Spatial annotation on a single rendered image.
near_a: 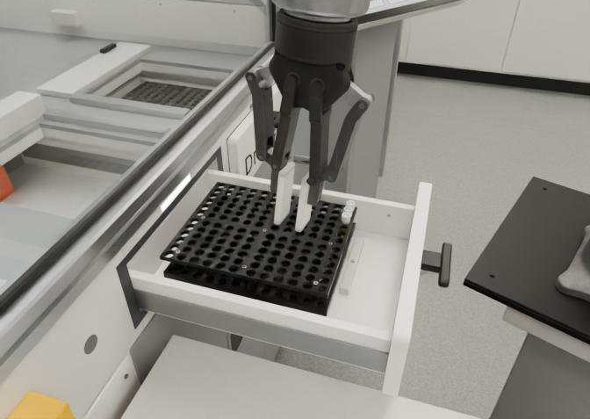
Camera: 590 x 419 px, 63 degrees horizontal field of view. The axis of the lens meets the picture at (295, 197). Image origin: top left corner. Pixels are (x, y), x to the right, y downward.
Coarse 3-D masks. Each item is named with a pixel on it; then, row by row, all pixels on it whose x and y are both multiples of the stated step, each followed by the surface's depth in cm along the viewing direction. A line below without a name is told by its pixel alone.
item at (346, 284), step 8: (360, 240) 72; (352, 248) 70; (360, 248) 70; (352, 256) 69; (352, 264) 68; (344, 272) 66; (352, 272) 66; (344, 280) 65; (352, 280) 66; (344, 288) 64
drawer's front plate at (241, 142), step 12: (276, 84) 98; (276, 96) 96; (276, 108) 97; (252, 120) 85; (240, 132) 82; (252, 132) 86; (276, 132) 100; (228, 144) 81; (240, 144) 82; (252, 144) 87; (240, 156) 82; (252, 156) 88; (240, 168) 83; (252, 168) 90
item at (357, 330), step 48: (192, 192) 75; (336, 192) 74; (384, 240) 74; (144, 288) 60; (192, 288) 58; (336, 288) 66; (384, 288) 66; (288, 336) 56; (336, 336) 54; (384, 336) 52
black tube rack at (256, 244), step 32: (224, 192) 73; (256, 192) 74; (192, 224) 67; (224, 224) 67; (256, 224) 67; (288, 224) 67; (320, 224) 71; (352, 224) 71; (160, 256) 62; (192, 256) 61; (224, 256) 62; (256, 256) 62; (288, 256) 66; (320, 256) 66; (224, 288) 61; (256, 288) 61; (288, 288) 58
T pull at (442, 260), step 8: (448, 248) 61; (424, 256) 60; (432, 256) 60; (440, 256) 60; (448, 256) 60; (424, 264) 59; (432, 264) 59; (440, 264) 59; (448, 264) 59; (440, 272) 58; (448, 272) 57; (440, 280) 57; (448, 280) 57
